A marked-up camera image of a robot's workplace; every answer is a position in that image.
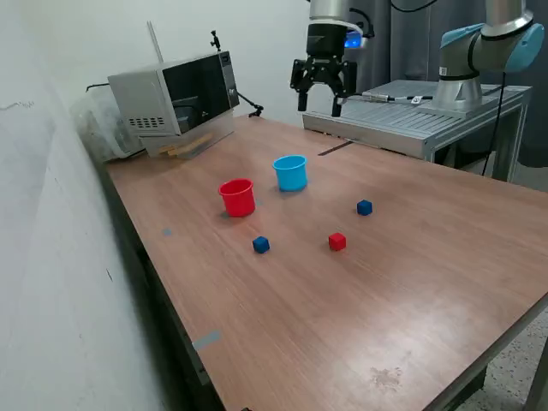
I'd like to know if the black tape strip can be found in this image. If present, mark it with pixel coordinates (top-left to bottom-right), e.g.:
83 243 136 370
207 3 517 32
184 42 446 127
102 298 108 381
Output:
317 140 355 157

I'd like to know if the red plastic cup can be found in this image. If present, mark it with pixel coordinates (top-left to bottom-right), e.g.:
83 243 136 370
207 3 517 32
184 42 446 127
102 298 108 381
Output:
217 177 257 218

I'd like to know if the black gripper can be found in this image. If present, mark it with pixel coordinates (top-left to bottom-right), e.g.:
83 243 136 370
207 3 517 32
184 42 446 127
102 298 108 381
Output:
290 21 359 118

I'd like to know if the aluminium robot base platform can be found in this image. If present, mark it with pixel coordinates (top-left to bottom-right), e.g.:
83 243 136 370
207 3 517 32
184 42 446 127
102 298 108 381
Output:
301 79 534 183

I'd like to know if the clear plastic storage bin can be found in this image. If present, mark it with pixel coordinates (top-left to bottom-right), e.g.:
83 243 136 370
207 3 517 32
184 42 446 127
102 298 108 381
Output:
70 92 146 164

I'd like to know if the black hanging cable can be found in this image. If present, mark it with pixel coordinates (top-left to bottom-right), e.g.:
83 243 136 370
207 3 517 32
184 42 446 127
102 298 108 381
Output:
481 70 510 177

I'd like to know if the silver microwave oven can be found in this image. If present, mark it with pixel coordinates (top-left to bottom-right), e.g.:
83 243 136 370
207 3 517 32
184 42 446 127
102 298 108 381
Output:
106 50 241 139

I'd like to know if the clear acrylic stand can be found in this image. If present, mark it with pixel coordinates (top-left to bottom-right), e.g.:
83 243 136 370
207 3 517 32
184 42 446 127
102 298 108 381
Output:
143 106 236 160

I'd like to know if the thin white rod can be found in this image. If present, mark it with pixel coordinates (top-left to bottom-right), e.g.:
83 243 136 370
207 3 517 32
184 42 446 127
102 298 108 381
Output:
146 20 165 65

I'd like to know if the blue plastic cup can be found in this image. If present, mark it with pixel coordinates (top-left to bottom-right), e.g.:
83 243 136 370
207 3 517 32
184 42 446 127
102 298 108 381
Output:
271 154 309 193

